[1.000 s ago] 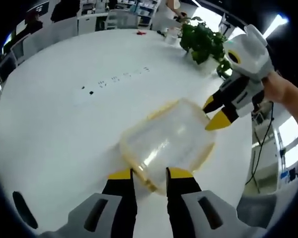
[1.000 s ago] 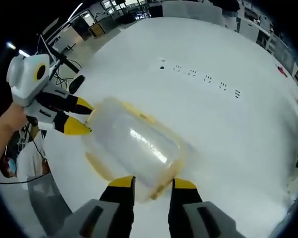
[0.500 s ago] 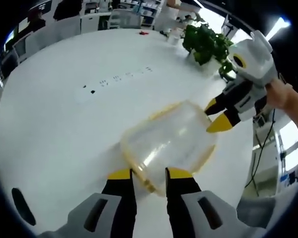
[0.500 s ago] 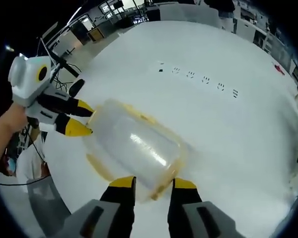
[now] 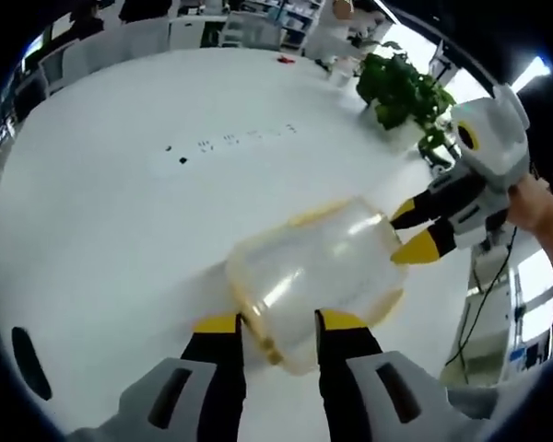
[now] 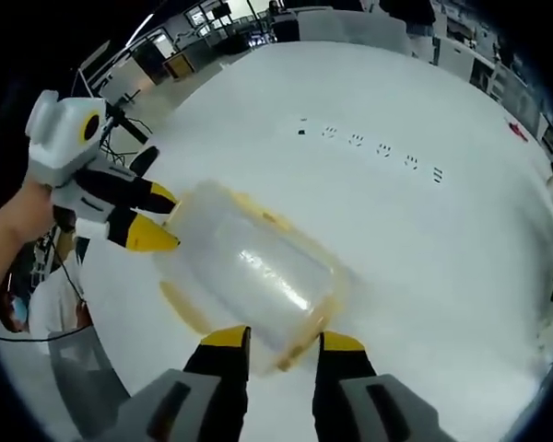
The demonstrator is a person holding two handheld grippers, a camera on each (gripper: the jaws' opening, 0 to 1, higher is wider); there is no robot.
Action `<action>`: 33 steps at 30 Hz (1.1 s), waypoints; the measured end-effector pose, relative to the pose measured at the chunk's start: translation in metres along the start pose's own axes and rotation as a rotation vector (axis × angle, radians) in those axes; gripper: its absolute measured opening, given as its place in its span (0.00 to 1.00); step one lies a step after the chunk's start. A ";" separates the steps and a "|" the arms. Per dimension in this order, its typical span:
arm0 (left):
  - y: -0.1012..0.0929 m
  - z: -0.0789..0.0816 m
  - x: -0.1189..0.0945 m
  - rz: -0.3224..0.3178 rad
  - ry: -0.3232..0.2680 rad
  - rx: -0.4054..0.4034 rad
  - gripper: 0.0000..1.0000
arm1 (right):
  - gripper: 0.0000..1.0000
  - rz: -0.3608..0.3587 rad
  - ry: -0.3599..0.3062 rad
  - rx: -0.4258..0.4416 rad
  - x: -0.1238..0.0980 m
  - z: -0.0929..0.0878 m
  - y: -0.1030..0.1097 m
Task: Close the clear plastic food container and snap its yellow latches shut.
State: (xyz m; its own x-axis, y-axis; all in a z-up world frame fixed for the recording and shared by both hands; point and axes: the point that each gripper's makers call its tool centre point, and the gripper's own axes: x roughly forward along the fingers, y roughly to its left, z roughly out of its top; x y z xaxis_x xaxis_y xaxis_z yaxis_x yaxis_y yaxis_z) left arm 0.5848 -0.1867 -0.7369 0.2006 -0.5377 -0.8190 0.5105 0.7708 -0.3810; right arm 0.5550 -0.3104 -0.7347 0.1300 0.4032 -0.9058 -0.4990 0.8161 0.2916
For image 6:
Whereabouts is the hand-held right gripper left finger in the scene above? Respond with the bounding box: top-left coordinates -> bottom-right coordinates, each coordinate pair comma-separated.
105,324 -> 253,442

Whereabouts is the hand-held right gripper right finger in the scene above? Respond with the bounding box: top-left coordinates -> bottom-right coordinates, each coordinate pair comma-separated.
312,329 -> 453,442

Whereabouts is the clear plastic food container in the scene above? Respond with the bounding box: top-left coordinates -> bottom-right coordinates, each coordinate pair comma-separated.
154,179 -> 363,374

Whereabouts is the black tripod stand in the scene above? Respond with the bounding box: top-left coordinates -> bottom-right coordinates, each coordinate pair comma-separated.
101,101 -> 149,145

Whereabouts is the grey mesh chair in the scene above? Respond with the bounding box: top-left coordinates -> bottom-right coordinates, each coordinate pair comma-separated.
45,317 -> 135,415

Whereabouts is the wooden cabinet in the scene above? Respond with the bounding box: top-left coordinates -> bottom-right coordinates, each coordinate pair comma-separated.
162,49 -> 197,80

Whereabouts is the black cable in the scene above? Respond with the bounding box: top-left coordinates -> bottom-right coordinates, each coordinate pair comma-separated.
0,229 -> 89,343

